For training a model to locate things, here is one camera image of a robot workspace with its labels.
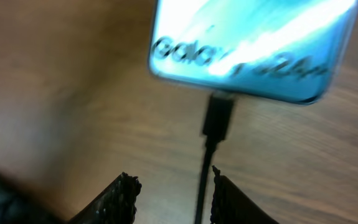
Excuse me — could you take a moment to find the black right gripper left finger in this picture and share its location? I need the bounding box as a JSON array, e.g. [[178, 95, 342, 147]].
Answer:
[[68, 172, 142, 224]]

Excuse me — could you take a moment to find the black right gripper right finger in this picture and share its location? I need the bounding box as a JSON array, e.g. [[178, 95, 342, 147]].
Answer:
[[210, 166, 278, 224]]

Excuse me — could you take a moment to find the black USB charger cable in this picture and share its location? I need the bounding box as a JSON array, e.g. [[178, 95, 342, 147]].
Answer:
[[193, 90, 237, 224]]

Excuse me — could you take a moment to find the blue Galaxy smartphone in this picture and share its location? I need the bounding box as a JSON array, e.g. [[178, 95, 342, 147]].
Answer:
[[147, 0, 358, 105]]

